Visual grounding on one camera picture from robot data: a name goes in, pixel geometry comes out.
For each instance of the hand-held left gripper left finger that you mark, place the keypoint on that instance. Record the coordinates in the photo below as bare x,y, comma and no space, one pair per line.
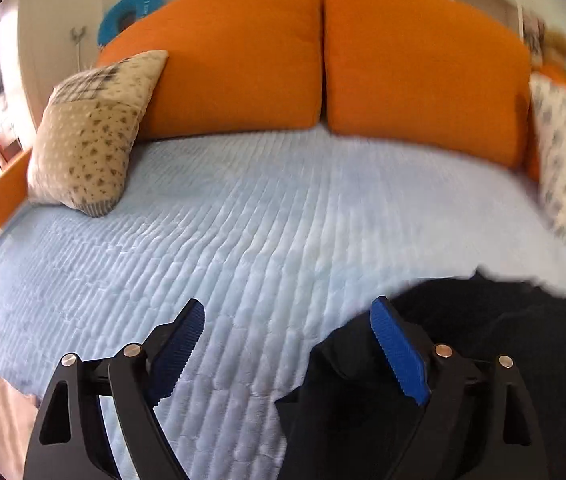
178,350

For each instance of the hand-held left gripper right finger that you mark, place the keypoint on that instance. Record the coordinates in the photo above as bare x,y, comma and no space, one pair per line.
400,350

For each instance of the black zip jacket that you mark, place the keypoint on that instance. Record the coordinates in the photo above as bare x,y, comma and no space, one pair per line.
503,320

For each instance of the light blue quilted blanket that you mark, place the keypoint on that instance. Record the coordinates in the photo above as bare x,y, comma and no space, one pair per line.
263,235

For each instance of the beige plaid patchwork pillow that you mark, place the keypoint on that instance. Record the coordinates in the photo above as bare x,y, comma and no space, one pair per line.
93,135

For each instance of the orange chair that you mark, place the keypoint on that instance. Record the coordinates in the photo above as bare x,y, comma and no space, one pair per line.
0,147

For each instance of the blue neck pillow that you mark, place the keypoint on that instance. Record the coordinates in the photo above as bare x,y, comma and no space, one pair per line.
113,17

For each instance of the brown plush toy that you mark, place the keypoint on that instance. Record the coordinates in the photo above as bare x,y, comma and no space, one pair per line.
563,52

